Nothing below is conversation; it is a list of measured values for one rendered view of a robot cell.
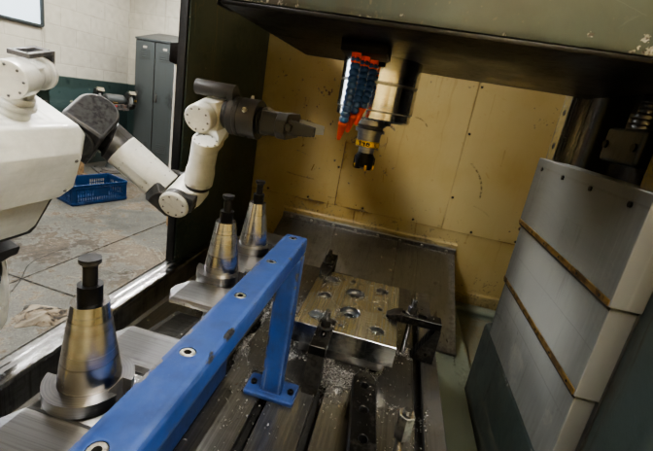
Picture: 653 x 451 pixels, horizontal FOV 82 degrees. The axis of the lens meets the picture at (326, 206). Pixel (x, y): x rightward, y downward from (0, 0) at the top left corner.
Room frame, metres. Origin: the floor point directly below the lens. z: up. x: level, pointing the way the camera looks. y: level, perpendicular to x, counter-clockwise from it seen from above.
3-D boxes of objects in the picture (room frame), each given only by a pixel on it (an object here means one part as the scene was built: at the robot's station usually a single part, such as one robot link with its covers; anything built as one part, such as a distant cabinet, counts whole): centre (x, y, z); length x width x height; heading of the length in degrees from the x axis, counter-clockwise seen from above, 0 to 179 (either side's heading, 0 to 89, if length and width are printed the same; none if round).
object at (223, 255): (0.46, 0.12, 1.26); 0.04 x 0.04 x 0.07
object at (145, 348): (0.30, 0.15, 1.21); 0.07 x 0.05 x 0.01; 81
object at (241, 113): (0.86, 0.16, 1.40); 0.13 x 0.12 x 0.10; 171
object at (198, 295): (0.40, 0.13, 1.21); 0.07 x 0.05 x 0.01; 81
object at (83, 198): (3.93, 2.59, 0.11); 0.62 x 0.42 x 0.22; 151
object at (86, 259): (0.24, 0.16, 1.31); 0.02 x 0.02 x 0.03
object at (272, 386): (0.61, 0.04, 1.05); 0.10 x 0.05 x 0.30; 81
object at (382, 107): (0.82, -0.06, 1.50); 0.16 x 0.16 x 0.12
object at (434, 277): (1.48, -0.17, 0.75); 0.89 x 0.67 x 0.26; 81
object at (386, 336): (0.85, -0.11, 0.96); 0.29 x 0.23 x 0.05; 171
